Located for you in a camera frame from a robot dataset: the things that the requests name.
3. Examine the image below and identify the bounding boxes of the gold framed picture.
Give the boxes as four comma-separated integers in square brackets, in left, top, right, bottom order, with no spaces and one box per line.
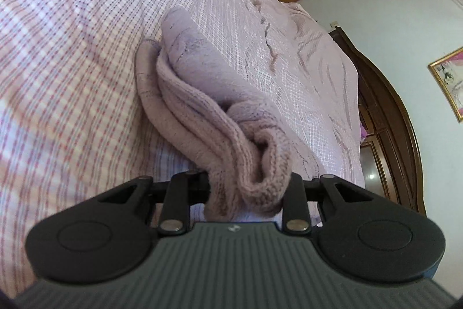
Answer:
[427,47,463,123]

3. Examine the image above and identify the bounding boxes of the dark wooden headboard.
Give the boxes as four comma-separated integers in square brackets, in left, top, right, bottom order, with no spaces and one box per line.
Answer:
[330,26,428,215]

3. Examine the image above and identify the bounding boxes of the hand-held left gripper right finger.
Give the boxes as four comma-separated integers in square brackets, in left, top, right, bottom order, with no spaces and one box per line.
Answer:
[283,173,373,235]

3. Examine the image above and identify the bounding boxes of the purple knitted cardigan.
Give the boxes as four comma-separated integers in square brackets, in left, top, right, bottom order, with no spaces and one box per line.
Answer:
[135,7,319,223]

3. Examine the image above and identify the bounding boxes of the bed with checked sheet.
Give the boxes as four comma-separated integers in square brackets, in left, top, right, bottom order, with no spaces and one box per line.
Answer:
[0,0,366,299]

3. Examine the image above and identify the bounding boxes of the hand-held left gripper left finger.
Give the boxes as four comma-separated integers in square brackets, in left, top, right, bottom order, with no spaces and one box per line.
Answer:
[98,171,211,235]

